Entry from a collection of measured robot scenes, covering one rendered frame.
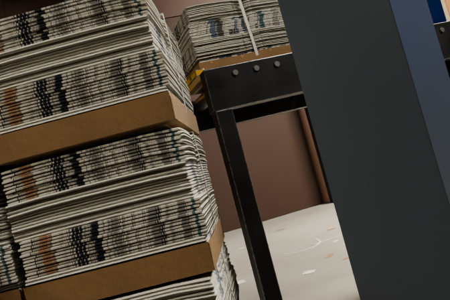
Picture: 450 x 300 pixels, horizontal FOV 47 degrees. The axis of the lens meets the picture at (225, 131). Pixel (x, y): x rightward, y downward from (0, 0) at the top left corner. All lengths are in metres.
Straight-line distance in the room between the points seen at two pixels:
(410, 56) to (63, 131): 0.56
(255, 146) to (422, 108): 3.96
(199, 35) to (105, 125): 0.87
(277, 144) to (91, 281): 4.13
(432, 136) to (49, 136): 0.60
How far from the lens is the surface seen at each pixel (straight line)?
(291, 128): 4.95
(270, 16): 1.72
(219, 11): 1.67
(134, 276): 0.81
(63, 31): 0.86
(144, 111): 0.80
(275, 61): 1.53
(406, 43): 0.92
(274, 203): 4.83
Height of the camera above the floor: 0.51
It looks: 4 degrees up
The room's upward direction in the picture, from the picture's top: 15 degrees counter-clockwise
